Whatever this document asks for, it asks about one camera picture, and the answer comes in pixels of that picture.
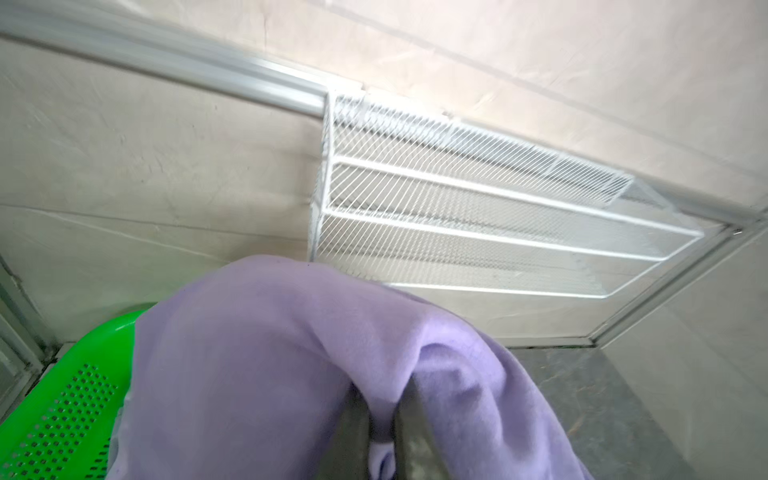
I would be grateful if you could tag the green plastic laundry basket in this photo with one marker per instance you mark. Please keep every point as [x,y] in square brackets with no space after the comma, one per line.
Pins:
[62,429]

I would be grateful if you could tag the white wire wall basket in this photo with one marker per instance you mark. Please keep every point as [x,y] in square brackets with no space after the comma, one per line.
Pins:
[414,199]

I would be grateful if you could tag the purple t-shirt with print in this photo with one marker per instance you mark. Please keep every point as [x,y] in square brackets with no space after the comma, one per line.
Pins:
[243,374]

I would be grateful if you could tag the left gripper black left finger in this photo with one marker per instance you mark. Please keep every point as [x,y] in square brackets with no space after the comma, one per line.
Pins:
[346,457]

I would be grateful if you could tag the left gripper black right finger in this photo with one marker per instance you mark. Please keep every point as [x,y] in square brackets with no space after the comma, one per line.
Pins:
[416,453]

